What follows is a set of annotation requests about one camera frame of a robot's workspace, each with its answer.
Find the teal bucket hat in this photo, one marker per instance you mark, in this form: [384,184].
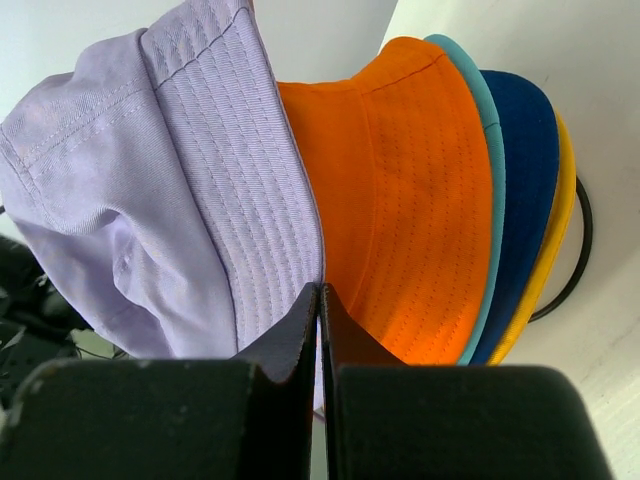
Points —
[490,121]

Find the orange bucket hat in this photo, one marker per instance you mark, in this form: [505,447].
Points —
[400,172]

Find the lavender bucket hat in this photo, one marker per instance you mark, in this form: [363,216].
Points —
[159,186]

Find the dark blue bucket hat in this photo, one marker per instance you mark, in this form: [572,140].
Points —
[531,147]

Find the yellow bucket hat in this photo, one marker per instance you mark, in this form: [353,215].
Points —
[557,226]

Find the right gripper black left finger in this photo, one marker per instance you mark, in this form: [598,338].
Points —
[248,417]

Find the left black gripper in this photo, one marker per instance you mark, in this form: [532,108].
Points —
[37,323]

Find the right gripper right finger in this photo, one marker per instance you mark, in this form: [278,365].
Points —
[389,420]

